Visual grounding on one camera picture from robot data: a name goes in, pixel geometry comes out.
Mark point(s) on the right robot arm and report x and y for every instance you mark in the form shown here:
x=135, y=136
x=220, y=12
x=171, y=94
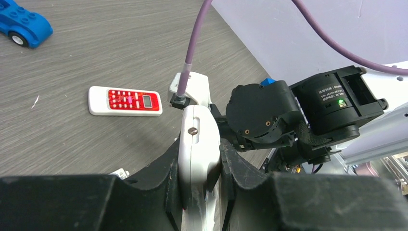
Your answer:
x=309, y=121

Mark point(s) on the white battery cover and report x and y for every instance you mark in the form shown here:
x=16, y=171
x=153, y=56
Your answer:
x=121, y=173

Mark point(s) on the aluminium rail frame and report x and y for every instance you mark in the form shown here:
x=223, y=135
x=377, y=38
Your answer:
x=394, y=168

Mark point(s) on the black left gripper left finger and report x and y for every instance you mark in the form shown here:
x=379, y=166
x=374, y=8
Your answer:
x=148, y=200

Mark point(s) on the red and white remote control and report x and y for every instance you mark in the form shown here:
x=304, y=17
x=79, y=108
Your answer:
x=108, y=101

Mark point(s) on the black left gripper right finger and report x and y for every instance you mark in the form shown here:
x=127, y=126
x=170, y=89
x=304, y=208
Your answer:
x=251, y=200

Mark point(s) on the blue toy car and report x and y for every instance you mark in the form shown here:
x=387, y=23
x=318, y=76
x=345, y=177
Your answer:
x=23, y=27

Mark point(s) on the blue green white block stack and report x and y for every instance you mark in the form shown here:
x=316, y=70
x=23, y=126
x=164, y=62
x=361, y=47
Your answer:
x=267, y=81

